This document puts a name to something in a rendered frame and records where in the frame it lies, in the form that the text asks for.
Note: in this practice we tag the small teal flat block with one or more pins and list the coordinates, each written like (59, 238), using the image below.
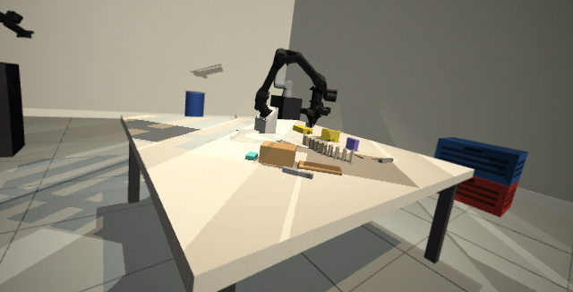
(251, 155)

